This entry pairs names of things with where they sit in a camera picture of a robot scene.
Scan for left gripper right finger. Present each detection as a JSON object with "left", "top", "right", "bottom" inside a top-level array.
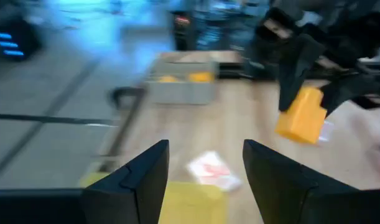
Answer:
[{"left": 242, "top": 139, "right": 380, "bottom": 224}]

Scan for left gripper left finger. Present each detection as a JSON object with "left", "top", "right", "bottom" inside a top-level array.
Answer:
[{"left": 0, "top": 139, "right": 170, "bottom": 224}]

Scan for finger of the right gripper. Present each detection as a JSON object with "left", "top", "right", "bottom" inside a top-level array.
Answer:
[
  {"left": 322, "top": 73, "right": 380, "bottom": 115},
  {"left": 279, "top": 34, "right": 326, "bottom": 111}
]

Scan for small yellow toy block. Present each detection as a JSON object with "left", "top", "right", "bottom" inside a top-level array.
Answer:
[{"left": 275, "top": 86, "right": 328, "bottom": 144}]

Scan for yellow translucent plastic bin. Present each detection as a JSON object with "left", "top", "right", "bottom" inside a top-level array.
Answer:
[{"left": 80, "top": 172, "right": 228, "bottom": 224}]

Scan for pink card box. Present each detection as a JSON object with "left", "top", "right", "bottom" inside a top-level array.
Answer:
[{"left": 318, "top": 119, "right": 380, "bottom": 177}]

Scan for orange print card deck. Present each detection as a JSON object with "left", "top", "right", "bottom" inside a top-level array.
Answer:
[{"left": 186, "top": 151, "right": 243, "bottom": 191}]

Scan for grey plastic bin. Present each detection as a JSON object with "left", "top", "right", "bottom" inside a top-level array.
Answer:
[{"left": 146, "top": 60, "right": 219, "bottom": 106}]

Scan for dark machine with red light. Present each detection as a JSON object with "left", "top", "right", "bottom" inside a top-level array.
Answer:
[{"left": 170, "top": 9, "right": 198, "bottom": 51}]

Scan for black computer with blue lights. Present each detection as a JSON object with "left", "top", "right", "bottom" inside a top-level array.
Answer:
[{"left": 0, "top": 18, "right": 41, "bottom": 62}]

